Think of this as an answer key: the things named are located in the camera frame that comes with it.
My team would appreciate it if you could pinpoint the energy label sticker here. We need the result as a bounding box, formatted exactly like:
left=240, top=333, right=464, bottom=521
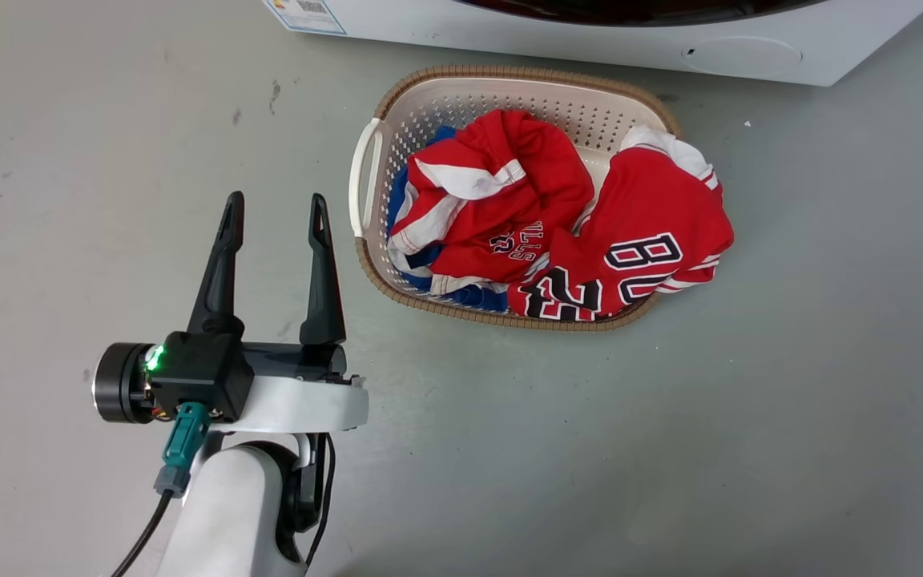
left=264, top=0, right=348, bottom=35

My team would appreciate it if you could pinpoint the red jersey with large numbers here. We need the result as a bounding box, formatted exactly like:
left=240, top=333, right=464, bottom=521
left=507, top=125, right=736, bottom=322

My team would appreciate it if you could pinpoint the beige plastic laundry basket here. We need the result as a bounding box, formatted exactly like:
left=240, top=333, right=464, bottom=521
left=349, top=65, right=683, bottom=333

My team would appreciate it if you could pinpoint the dark glass washing machine door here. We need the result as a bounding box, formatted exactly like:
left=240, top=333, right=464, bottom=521
left=455, top=0, right=831, bottom=27

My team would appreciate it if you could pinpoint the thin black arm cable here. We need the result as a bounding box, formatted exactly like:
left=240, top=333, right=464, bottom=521
left=304, top=433, right=337, bottom=570

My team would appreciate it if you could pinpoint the black cable with teal plug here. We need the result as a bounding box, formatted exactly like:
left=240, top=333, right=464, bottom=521
left=111, top=402, right=212, bottom=577

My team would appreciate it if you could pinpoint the red jersey with small lettering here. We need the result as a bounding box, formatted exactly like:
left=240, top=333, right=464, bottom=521
left=387, top=109, right=595, bottom=296

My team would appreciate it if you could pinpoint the blue garment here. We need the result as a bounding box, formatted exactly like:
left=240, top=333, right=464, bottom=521
left=386, top=125, right=510, bottom=313

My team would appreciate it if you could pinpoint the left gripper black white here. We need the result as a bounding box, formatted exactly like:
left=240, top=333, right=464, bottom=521
left=92, top=191, right=369, bottom=434

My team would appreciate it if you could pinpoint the white washing machine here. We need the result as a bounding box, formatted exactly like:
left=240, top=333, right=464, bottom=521
left=263, top=0, right=923, bottom=87

